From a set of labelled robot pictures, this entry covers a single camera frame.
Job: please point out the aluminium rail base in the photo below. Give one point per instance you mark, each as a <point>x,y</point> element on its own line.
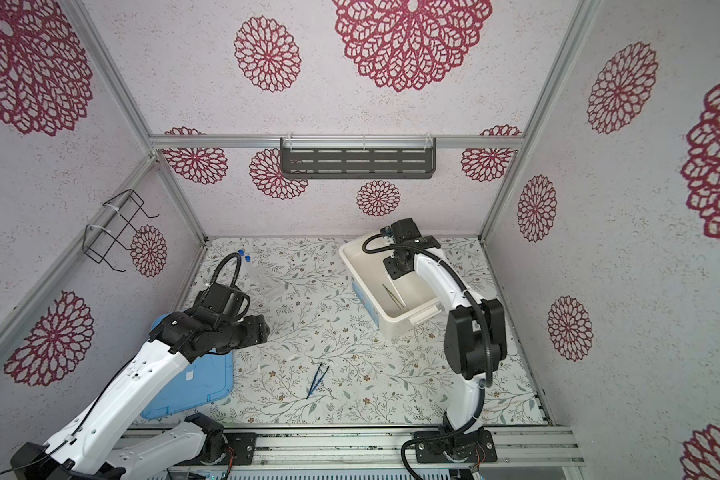
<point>347,447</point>

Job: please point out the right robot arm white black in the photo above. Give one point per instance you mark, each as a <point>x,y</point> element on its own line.
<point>475,339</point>

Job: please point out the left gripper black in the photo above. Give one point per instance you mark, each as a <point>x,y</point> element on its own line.
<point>257,331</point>

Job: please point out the black wire wall basket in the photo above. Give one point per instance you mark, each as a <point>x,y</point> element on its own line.
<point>100,238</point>

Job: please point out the blue plastic lid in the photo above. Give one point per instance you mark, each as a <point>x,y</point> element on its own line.
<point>207,379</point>

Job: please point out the dark grey wall shelf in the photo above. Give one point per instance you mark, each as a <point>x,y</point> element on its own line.
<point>357,160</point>

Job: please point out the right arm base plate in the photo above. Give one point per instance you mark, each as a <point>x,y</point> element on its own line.
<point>474,447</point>

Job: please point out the clear plastic tube rack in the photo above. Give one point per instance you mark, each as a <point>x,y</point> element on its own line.
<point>251,279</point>

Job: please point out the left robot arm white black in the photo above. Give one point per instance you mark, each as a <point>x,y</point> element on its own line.
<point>86,447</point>

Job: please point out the white plastic bin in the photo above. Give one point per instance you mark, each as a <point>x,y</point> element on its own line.
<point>368,274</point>

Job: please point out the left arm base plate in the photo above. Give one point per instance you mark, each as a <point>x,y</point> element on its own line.
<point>234,449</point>

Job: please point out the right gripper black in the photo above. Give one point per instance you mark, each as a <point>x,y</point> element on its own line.
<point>389,263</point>

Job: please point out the blue tweezers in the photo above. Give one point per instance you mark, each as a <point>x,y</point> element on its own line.
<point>317,379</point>

